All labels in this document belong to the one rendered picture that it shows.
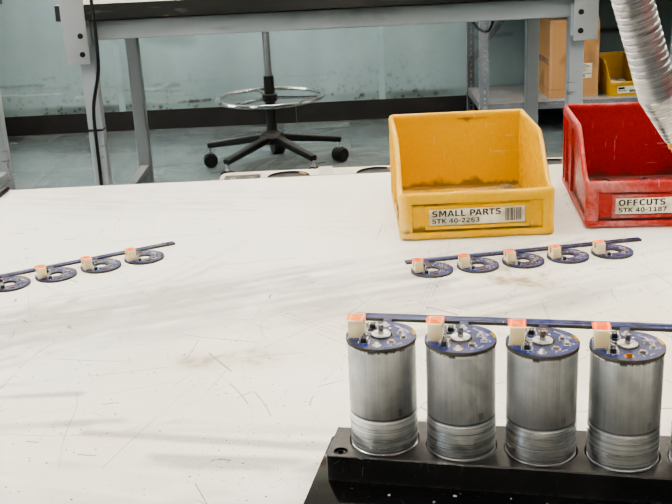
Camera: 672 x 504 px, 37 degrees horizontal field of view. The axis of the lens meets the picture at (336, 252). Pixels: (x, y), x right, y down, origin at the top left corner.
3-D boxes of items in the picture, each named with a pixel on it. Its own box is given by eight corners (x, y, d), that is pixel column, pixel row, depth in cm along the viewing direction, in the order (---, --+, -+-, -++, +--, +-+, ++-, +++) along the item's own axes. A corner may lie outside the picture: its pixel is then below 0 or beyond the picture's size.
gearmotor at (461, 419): (493, 485, 36) (493, 351, 34) (423, 480, 36) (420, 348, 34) (497, 449, 38) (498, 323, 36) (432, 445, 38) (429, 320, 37)
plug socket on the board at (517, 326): (532, 346, 35) (532, 327, 34) (506, 345, 35) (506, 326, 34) (532, 336, 35) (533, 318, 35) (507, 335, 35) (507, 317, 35)
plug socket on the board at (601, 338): (617, 349, 34) (618, 331, 34) (591, 348, 34) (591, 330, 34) (616, 340, 35) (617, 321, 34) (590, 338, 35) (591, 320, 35)
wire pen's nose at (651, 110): (643, 147, 30) (630, 101, 29) (672, 129, 30) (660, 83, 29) (668, 153, 29) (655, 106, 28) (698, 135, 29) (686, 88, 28)
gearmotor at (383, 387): (413, 479, 36) (410, 348, 35) (346, 474, 37) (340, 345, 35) (422, 445, 38) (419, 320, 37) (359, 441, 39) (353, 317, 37)
